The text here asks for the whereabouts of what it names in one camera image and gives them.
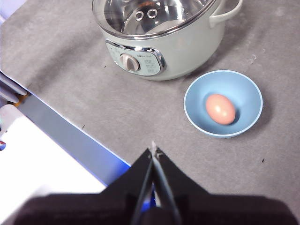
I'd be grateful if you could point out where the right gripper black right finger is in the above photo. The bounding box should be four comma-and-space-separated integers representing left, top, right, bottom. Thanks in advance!
151, 140, 299, 225

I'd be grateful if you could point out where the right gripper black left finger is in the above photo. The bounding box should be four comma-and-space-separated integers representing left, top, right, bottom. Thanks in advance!
14, 147, 153, 225

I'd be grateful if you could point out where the brown egg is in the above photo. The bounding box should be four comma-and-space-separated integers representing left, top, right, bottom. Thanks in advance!
205, 93, 236, 126

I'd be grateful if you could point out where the pale green electric steamer pot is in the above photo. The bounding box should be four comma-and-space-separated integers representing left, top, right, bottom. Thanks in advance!
92, 0, 243, 82

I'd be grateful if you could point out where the white board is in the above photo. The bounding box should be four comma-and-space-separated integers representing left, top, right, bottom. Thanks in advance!
0, 104, 106, 225

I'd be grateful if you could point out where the blue ribbed bowl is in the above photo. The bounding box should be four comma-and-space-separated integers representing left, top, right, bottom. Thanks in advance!
183, 69, 263, 138

